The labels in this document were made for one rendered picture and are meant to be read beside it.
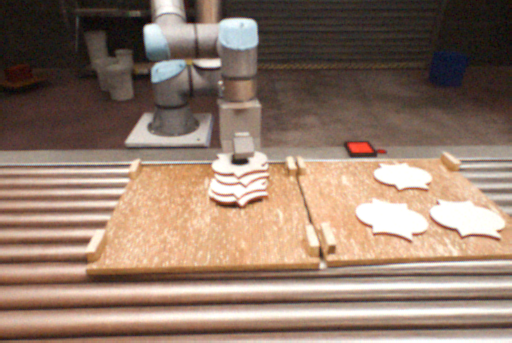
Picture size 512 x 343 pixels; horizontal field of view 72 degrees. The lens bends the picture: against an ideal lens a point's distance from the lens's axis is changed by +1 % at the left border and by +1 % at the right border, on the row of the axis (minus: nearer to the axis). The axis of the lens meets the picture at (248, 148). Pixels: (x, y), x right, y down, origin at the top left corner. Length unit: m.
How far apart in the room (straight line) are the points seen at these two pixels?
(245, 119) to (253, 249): 0.27
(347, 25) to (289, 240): 5.05
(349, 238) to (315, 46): 4.94
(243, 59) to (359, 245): 0.42
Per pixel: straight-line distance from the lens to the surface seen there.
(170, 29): 0.79
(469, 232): 0.80
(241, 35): 0.69
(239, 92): 0.71
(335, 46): 5.61
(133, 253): 0.69
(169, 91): 1.19
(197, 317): 0.60
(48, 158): 1.14
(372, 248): 0.71
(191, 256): 0.66
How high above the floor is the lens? 1.40
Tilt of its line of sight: 27 degrees down
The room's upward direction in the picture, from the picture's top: straight up
